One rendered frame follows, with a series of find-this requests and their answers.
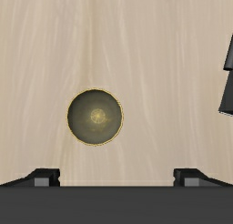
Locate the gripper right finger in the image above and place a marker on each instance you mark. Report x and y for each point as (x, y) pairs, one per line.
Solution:
(188, 176)

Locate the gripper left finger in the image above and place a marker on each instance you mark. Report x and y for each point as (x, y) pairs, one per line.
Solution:
(45, 176)

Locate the dark olive porcelain bowl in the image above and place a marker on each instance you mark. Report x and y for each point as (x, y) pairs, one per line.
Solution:
(95, 117)

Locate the cabinet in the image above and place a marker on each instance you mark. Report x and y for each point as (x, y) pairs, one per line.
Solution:
(228, 94)

